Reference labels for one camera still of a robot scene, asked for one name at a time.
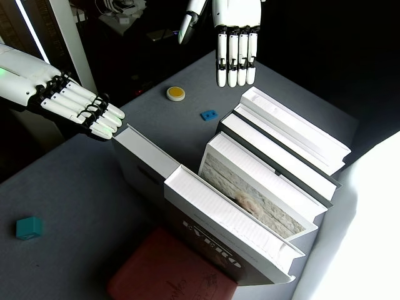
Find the round white button, yellow centre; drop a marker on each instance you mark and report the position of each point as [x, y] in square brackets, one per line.
[175, 93]

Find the white upright post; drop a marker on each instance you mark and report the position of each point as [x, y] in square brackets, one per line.
[73, 40]

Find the small blue block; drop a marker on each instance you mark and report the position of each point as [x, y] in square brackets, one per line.
[208, 115]

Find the grey table cloth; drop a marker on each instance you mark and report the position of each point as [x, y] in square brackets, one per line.
[78, 193]

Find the large white hardcover book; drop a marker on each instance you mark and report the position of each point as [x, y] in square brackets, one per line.
[297, 125]

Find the white light strip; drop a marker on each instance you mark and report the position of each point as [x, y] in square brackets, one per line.
[31, 29]

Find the teal cube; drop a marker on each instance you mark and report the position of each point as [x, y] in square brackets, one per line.
[28, 227]

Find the thick book, black lettered cover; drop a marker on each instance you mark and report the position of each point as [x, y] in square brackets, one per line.
[212, 206]

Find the book with pale photo cover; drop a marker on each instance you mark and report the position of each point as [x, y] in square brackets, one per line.
[250, 190]

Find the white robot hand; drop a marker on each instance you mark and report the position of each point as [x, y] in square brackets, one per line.
[28, 81]
[236, 12]

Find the white clutter pile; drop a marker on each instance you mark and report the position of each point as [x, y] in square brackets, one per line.
[123, 14]

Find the flat grey device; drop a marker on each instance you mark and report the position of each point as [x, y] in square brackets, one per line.
[161, 34]

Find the book with dark grey cover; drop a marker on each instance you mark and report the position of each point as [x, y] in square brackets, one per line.
[275, 147]

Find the red leather notebook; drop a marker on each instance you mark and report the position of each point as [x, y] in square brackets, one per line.
[162, 268]

